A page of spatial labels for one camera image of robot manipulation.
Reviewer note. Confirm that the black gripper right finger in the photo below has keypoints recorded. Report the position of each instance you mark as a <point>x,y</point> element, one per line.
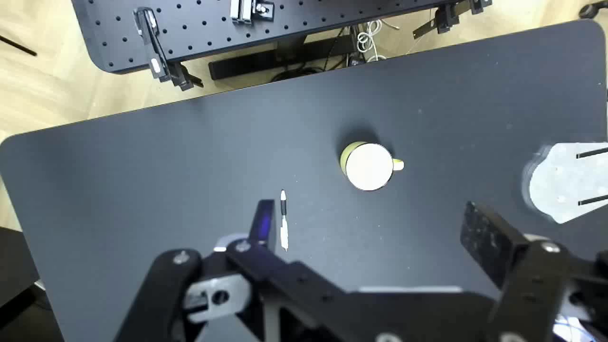
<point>539,285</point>

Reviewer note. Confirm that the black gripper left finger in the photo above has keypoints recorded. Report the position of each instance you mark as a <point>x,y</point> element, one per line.
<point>191,296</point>

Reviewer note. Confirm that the white and black pen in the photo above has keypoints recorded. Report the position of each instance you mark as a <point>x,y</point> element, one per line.
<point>284,220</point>

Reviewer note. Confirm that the grey metal mounting plate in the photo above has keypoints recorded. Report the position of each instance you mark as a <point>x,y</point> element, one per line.
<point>567,182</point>

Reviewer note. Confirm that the yellow mug white inside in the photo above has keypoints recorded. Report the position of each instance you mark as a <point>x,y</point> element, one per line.
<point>368,165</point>

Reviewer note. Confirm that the black clamp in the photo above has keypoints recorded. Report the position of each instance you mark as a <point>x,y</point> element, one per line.
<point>163,53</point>
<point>448,17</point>

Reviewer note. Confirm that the black power strip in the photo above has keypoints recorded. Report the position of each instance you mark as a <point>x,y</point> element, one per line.
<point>267,60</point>

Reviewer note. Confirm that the black perforated breadboard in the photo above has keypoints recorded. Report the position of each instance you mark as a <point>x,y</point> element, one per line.
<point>210,28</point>

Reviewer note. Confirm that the silver metal bracket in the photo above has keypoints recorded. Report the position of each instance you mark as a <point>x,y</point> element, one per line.
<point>250,9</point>

